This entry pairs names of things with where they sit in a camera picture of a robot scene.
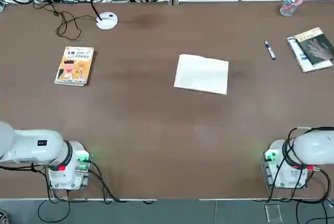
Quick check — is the white and blue book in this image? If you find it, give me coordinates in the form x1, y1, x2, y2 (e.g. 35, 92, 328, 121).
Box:
286, 36, 334, 74

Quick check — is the orange cartoon cover book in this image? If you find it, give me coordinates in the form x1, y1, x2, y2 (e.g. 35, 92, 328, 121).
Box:
54, 46, 95, 87

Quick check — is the clear plastic pen cup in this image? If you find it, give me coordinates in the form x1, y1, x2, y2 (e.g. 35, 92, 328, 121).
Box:
279, 0, 305, 17

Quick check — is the dark hands cover book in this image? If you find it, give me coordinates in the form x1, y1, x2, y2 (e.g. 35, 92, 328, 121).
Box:
294, 27, 334, 66

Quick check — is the blue and white marker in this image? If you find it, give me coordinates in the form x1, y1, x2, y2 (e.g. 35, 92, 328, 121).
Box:
264, 40, 277, 61

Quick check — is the black lamp cable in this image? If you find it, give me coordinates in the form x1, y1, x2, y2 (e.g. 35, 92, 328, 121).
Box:
33, 1, 84, 42

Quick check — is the pink pen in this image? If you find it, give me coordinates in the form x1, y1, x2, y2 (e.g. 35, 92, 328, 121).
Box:
282, 0, 303, 10

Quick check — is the white desk lamp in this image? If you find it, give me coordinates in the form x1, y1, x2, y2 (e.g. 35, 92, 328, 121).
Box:
88, 0, 124, 31

